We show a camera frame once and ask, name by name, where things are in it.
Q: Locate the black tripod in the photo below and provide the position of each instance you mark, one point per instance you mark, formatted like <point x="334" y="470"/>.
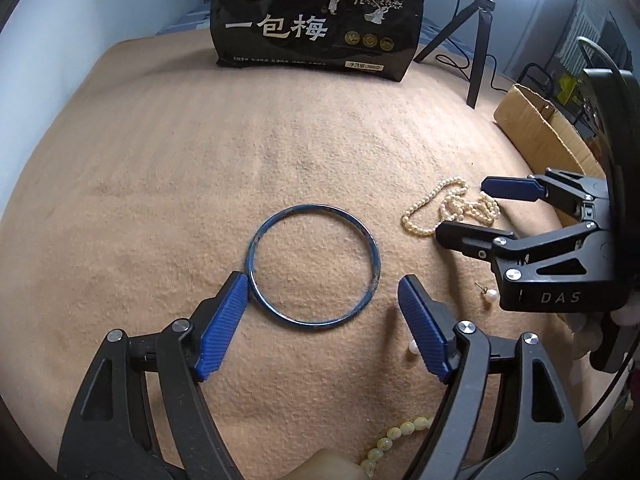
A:
<point x="480" y="35"/>

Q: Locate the pearl stud earring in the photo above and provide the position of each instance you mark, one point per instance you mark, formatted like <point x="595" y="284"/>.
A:
<point x="489" y="296"/>
<point x="413" y="348"/>

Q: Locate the black printed snack bag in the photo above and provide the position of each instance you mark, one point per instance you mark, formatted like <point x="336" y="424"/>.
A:
<point x="320" y="20"/>

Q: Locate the beige smooth object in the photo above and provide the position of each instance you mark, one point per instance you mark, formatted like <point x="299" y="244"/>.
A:
<point x="325" y="466"/>

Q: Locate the cardboard box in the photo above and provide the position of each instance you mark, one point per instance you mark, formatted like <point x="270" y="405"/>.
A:
<point x="535" y="125"/>

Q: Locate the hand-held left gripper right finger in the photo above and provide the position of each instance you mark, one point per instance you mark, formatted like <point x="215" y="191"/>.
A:
<point x="424" y="330"/>

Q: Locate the blue bangle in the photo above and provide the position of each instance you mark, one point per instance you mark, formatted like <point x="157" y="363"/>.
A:
<point x="260" y="240"/>

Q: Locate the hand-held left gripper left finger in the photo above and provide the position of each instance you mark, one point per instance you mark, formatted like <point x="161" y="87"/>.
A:
<point x="224" y="327"/>

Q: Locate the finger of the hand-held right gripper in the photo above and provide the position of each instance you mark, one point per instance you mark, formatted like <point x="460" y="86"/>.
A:
<point x="470" y="240"/>
<point x="510" y="187"/>

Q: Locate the tan blanket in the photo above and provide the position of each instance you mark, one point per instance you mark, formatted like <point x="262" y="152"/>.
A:
<point x="175" y="185"/>

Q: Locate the person's right hand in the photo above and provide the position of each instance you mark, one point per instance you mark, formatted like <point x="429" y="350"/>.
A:
<point x="589" y="337"/>

